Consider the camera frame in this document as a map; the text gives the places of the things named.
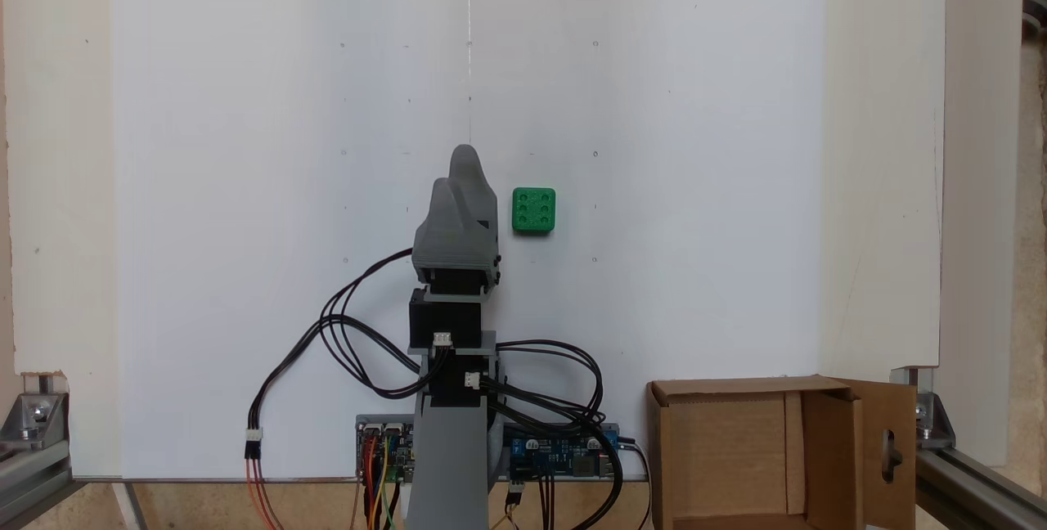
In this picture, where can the aluminium frame post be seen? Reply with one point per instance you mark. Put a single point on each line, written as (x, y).
(973, 491)
(24, 485)

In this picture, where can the blue circuit board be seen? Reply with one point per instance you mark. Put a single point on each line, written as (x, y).
(556, 456)

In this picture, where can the green circuit board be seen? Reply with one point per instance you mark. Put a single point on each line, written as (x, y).
(398, 455)

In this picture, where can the brown cardboard box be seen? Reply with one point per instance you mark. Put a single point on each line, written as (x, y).
(720, 464)

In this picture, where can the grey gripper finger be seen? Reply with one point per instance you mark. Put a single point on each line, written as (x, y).
(476, 190)
(442, 204)

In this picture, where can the metal corner bracket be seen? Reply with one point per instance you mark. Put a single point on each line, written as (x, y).
(932, 424)
(37, 415)

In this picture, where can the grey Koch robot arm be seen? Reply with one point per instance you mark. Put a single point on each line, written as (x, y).
(450, 464)

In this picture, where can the white paper sheet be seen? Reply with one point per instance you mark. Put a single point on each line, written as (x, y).
(695, 145)
(245, 145)

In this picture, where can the green dice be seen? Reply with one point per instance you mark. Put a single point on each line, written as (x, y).
(533, 209)

